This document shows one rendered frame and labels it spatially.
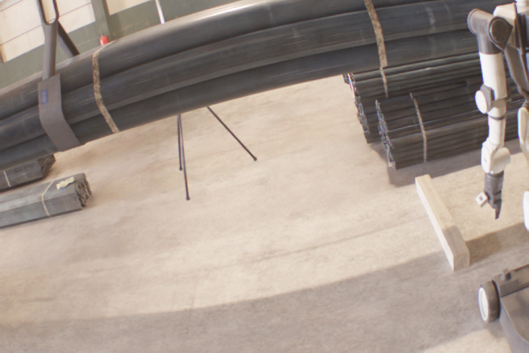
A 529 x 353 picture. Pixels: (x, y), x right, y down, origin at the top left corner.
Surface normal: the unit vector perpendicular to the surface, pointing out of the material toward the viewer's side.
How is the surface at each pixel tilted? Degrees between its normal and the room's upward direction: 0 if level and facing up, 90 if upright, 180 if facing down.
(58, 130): 120
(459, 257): 90
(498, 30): 94
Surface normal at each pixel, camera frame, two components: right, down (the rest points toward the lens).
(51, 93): -0.15, -0.13
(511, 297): -0.26, -0.90
